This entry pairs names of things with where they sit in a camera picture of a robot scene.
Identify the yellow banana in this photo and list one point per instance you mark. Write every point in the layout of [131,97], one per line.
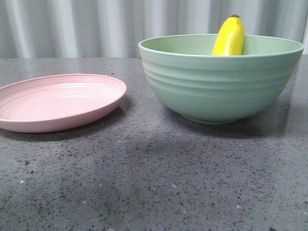
[230,39]

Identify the green ribbed bowl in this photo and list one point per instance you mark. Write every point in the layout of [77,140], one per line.
[207,89]

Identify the pink plate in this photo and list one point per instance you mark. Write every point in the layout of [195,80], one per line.
[58,102]

